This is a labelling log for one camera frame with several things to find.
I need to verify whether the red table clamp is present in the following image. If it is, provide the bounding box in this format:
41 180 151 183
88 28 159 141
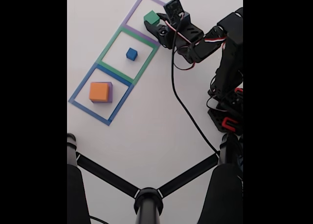
222 117 239 132

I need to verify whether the green square frame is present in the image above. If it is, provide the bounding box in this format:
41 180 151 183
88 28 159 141
95 25 157 85

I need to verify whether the thin black cable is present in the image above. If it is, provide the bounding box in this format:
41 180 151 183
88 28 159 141
89 216 110 224

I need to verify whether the thick black camera cable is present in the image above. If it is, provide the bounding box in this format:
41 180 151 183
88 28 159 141
170 15 221 154

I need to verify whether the blue square frame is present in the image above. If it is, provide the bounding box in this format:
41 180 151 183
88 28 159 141
68 62 134 126

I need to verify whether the green cube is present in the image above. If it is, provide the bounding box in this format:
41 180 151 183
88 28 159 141
143 10 161 25

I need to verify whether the purple square frame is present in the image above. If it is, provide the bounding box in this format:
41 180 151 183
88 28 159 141
121 0 169 47

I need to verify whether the white red servo wire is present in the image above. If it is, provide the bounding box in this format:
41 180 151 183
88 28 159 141
165 12 228 71

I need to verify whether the small blue cube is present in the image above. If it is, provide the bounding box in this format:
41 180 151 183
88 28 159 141
126 47 138 62

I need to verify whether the black camera tripod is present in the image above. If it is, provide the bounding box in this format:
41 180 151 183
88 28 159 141
67 133 244 224

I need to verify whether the orange block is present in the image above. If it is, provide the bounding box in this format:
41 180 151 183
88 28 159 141
89 82 110 102

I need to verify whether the purple block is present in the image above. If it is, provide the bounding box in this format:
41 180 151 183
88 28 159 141
90 81 113 104

